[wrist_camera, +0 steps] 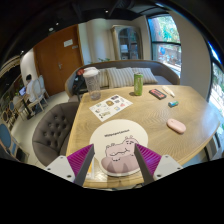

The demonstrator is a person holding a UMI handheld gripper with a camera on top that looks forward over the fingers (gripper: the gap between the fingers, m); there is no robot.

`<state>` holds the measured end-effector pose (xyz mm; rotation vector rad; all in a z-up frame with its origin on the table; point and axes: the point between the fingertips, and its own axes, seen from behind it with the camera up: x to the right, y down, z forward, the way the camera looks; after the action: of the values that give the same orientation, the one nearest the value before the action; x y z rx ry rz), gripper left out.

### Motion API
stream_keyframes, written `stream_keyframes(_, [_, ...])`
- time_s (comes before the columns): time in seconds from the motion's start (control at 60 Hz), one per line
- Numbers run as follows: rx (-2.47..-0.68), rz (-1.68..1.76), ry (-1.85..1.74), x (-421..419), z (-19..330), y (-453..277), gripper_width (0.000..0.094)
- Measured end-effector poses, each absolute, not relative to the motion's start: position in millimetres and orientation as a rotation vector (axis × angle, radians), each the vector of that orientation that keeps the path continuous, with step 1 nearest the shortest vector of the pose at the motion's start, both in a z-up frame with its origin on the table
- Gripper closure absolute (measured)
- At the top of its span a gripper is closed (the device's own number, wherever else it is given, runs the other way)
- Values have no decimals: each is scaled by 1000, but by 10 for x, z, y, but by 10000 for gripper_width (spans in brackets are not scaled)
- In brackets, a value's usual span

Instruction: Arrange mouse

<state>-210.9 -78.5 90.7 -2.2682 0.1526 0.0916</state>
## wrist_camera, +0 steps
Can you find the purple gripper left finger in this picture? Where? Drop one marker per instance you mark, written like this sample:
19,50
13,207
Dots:
74,167

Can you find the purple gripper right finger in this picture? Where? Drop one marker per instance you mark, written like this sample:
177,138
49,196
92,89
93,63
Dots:
154,166

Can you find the round cartoon hippo mouse pad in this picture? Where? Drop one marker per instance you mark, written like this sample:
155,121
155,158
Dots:
114,143

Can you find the pink computer mouse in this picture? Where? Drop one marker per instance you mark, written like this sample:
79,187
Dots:
176,125

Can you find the grey tufted armchair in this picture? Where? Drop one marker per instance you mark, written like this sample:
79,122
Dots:
50,138

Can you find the sticker sheet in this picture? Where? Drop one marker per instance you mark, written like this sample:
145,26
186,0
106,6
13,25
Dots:
109,107

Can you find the small teal eraser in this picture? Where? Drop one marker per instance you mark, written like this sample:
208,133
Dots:
173,104

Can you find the black red flat case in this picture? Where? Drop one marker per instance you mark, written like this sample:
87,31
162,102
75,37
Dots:
158,94

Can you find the black backpack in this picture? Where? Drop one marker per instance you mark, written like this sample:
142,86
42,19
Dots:
79,85

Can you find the white pen-like tube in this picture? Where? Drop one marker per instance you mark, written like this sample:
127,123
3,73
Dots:
169,91

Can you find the blue chair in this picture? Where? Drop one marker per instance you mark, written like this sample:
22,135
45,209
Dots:
9,143

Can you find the striped cushion right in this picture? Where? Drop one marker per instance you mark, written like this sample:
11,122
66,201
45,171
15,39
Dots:
148,77

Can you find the striped cushion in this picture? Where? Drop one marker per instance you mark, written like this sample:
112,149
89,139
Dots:
148,77
120,77

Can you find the green drink can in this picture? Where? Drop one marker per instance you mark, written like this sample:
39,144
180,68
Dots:
138,84

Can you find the person in white shirt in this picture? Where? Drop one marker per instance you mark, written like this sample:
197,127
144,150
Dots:
29,91

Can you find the striped cushion left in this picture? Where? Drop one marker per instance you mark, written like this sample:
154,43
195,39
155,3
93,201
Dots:
120,77

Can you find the curved brown sofa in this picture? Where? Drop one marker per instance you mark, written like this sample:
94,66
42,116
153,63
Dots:
163,74

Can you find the wooden door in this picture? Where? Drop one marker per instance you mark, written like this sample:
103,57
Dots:
57,57

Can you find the glass display cabinet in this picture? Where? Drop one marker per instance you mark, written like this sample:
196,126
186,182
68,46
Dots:
127,42

